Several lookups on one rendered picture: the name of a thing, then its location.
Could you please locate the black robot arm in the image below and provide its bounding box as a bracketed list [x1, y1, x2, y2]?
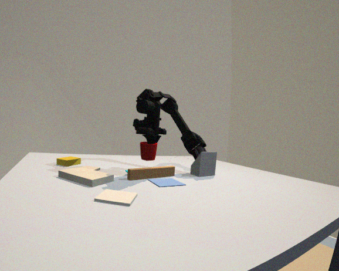
[133, 89, 206, 160]

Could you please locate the beige flat slab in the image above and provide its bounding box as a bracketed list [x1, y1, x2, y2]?
[94, 189, 137, 206]

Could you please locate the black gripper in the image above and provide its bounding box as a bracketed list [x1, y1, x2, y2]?
[136, 115, 167, 144]

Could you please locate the red cup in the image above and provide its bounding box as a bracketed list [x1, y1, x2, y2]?
[140, 142, 157, 161]

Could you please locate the yellow rectangular block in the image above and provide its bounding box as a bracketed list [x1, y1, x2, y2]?
[56, 157, 81, 167]

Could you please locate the tan wooden bar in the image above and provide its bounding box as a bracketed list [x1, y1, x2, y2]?
[127, 166, 175, 181]

